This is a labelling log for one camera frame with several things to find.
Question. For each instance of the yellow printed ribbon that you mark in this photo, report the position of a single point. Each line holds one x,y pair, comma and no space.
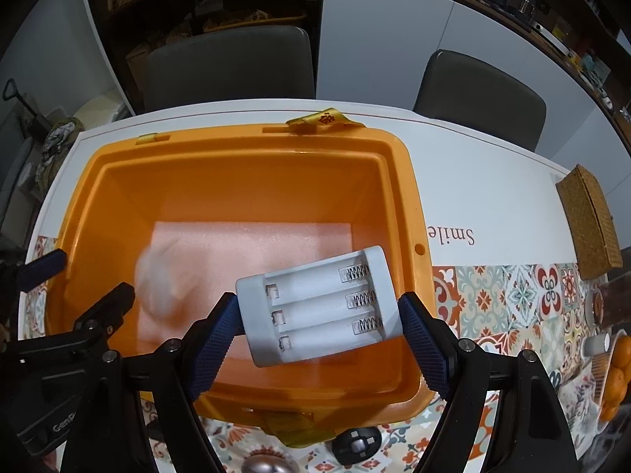
320,119

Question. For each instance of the yellow tray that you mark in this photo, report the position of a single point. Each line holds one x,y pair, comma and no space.
256,20

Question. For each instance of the black round gadget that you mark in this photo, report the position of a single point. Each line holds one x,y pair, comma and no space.
356,446

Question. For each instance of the white cup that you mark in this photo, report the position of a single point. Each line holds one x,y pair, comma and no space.
596,346

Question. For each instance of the wide yellow tape strip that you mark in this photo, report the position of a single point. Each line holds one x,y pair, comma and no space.
296,428

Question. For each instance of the white fruit bowl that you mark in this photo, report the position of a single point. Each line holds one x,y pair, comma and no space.
599,379

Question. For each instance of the white battery charger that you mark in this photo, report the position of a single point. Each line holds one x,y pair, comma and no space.
315,305

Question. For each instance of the small yellow tape strip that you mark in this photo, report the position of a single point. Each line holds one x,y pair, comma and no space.
153,138

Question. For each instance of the cardboard box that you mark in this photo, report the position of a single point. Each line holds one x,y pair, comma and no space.
138,64

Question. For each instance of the brown container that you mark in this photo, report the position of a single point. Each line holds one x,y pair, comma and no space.
614,300

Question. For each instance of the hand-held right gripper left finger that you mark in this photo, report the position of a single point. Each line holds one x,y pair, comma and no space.
217,342

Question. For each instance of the woven rattan box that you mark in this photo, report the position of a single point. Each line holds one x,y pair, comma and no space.
589,221

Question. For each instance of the orange plastic storage box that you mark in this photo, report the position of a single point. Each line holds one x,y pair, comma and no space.
246,182

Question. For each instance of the orange fruit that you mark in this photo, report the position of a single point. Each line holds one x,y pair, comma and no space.
625,352
616,384

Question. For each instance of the round pink antlered toy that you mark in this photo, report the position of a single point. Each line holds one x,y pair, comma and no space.
160,281

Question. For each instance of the dark wooden shelf unit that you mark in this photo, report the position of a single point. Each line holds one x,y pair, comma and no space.
197,0

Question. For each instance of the camouflage bag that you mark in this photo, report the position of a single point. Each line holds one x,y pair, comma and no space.
59,148

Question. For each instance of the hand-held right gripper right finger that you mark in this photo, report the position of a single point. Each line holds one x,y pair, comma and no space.
419,345

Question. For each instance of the grey upholstered chair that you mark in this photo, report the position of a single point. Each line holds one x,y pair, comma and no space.
231,69
483,93

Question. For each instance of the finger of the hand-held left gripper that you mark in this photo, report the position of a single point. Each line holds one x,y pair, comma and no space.
111,305
44,263

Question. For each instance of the silver egg-shaped gadget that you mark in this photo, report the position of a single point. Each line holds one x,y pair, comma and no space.
268,466

